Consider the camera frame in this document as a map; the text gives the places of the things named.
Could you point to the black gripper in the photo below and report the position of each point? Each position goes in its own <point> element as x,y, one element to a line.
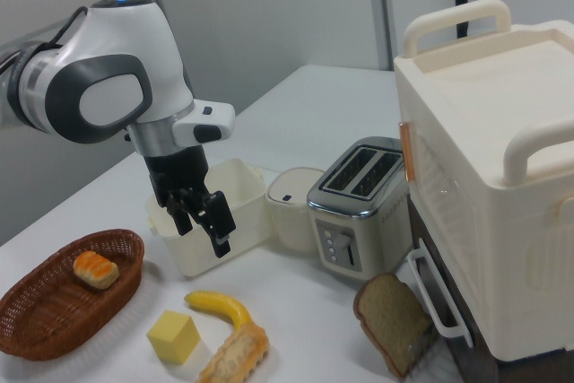
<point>177,170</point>

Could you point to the yellow cube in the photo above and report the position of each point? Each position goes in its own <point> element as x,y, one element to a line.
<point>172,336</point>

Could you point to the open white plastic box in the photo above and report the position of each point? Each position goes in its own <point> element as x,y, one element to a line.
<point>233,221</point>

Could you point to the yellow banana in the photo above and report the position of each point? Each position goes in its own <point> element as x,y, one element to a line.
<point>220,303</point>

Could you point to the white lidded container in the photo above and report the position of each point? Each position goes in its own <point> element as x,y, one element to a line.
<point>291,208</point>

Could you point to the orange glazed bread roll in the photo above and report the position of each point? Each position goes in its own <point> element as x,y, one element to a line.
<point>96,268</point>

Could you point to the long crusty pastry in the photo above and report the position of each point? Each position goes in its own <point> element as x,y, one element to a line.
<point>235,354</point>

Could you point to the silver two-slot toaster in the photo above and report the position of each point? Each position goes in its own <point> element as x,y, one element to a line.
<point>354,212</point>

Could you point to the brown wicker basket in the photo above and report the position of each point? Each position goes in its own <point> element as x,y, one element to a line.
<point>49,311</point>

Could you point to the brown bread slice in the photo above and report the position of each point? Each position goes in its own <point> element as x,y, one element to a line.
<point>390,320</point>

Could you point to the white oven appliance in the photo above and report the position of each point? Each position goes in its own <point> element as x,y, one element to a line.
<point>493,154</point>

